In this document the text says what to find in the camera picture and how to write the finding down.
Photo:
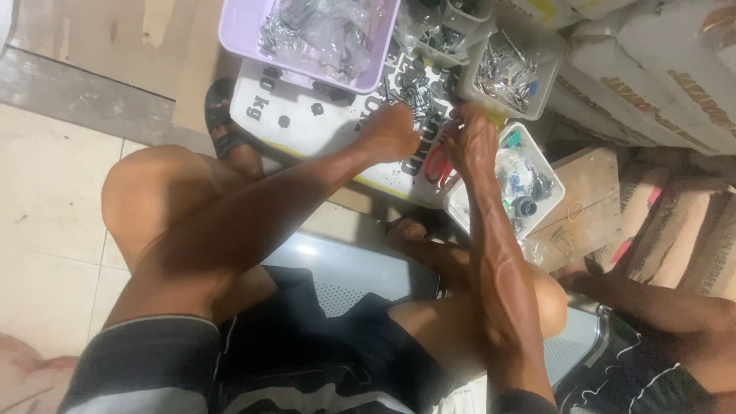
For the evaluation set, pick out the person's right hand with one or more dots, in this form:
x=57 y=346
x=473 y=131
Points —
x=472 y=144

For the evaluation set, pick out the person's left hand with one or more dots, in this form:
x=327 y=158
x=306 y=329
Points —
x=390 y=133

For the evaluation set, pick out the person's left fingers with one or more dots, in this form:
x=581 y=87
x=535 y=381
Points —
x=410 y=133

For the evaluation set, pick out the person's right fingers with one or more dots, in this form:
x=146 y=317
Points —
x=464 y=118

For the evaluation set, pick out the pile of small metal screws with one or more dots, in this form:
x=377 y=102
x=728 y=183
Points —
x=420 y=92

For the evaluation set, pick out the clear tub of metal parts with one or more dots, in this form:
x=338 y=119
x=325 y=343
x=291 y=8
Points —
x=506 y=75

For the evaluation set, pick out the clear tub of blue fittings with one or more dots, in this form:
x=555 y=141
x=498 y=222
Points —
x=526 y=178

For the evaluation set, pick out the small clear tub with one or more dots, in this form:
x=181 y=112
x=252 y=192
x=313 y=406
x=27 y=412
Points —
x=445 y=26

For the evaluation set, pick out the white printed sack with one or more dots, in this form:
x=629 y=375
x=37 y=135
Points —
x=310 y=135

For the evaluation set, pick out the heap of clear hardware bags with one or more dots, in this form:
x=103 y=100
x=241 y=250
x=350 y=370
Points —
x=322 y=31

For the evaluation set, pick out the tan rubber band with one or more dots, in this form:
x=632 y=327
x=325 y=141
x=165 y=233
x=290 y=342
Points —
x=574 y=211

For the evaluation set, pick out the perforated metal bench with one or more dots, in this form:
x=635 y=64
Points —
x=351 y=270

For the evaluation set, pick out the brown cardboard box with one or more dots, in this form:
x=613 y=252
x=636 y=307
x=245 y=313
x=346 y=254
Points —
x=592 y=195

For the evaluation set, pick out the clear plastic bag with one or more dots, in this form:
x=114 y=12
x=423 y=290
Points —
x=532 y=251

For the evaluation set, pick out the black sandal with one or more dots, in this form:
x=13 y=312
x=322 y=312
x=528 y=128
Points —
x=221 y=118

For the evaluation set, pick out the heap of white sacks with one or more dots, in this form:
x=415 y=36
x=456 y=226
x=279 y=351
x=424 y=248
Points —
x=650 y=75

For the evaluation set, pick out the person's right leg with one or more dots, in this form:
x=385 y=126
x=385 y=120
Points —
x=443 y=328

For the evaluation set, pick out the purple plastic tray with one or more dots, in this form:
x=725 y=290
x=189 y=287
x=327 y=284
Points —
x=241 y=29

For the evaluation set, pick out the heap of brown paper sacks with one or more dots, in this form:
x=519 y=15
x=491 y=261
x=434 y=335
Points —
x=684 y=236

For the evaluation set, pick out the black and white shorts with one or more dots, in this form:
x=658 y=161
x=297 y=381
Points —
x=287 y=362

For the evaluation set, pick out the person's left leg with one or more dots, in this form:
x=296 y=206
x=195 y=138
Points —
x=149 y=195

